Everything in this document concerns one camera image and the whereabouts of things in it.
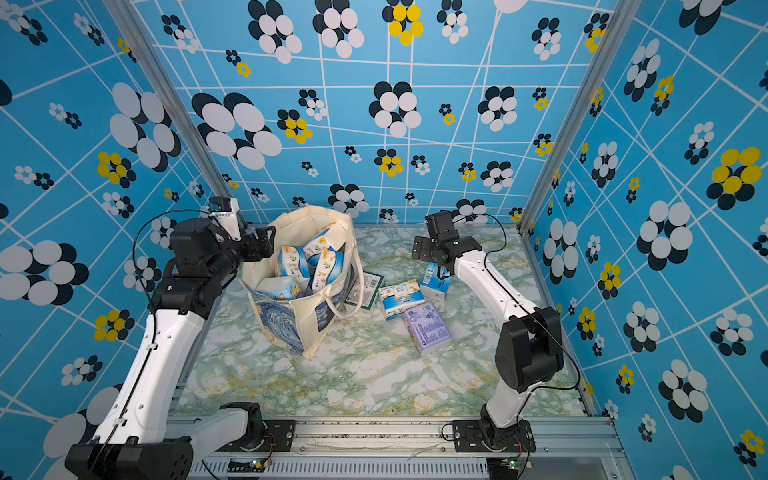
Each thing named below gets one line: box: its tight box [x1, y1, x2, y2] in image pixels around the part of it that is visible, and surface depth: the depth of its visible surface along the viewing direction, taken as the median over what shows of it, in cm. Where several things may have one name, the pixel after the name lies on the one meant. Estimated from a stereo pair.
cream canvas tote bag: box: [240, 205, 365, 361], surface depth 84 cm
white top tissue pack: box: [254, 276, 296, 300], surface depth 74 cm
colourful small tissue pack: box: [378, 279, 426, 321], surface depth 94 cm
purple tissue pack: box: [404, 301, 452, 356], surface depth 88 cm
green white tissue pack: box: [344, 271, 385, 311], surface depth 96 cm
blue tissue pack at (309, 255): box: [296, 228, 330, 271], surface depth 88 cm
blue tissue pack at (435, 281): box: [420, 262, 452, 302], surface depth 98 cm
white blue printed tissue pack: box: [278, 245, 311, 279], surface depth 83 cm
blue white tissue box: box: [312, 242, 346, 292], surface depth 84 cm
